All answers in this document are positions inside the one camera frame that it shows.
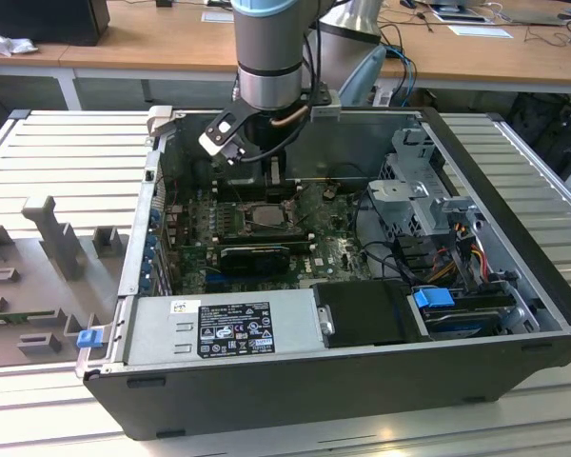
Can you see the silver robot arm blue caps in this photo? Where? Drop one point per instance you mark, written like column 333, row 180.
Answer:
column 266, row 47

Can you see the black RAM slot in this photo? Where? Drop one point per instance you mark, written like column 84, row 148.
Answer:
column 266, row 236
column 295, row 245
column 247, row 195

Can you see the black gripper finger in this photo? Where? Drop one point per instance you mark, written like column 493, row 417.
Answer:
column 282, row 171
column 268, row 172

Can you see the grey parts rack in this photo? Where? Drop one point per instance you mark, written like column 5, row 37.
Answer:
column 43, row 295

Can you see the crumpled white paper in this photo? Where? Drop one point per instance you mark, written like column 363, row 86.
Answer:
column 12, row 45

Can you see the black office chair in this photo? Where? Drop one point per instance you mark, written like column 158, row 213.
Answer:
column 547, row 128

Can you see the pale blue paper sheet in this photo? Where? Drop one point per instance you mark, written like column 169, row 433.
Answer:
column 480, row 31
column 216, row 16

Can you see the grey power supply with label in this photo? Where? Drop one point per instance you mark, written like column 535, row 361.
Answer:
column 162, row 328

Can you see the silver square CPU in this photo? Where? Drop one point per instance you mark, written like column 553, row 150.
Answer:
column 273, row 216

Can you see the black graphics card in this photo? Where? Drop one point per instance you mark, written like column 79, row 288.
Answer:
column 254, row 261

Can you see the blue case latch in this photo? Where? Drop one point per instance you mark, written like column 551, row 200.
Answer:
column 89, row 339

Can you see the black box on desk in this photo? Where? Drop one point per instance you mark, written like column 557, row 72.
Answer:
column 43, row 21

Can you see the green circuit board strip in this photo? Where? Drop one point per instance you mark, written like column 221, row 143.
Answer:
column 9, row 316

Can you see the hard disk in blue carrier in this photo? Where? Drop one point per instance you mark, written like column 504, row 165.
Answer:
column 430, row 298

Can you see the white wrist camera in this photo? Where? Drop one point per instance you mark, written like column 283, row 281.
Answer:
column 214, row 143

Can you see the black plastic shroud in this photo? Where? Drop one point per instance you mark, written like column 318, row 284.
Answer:
column 366, row 314

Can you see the white labelled adapter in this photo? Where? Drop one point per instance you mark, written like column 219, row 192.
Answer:
column 383, row 98

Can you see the CPU socket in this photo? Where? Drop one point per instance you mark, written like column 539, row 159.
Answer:
column 245, row 220

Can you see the grey metal drive cage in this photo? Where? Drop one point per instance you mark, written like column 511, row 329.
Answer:
column 409, row 200

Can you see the green motherboard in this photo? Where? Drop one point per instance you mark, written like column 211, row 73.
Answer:
column 333, row 243

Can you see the black open PC case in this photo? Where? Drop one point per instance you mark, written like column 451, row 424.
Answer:
column 314, row 400

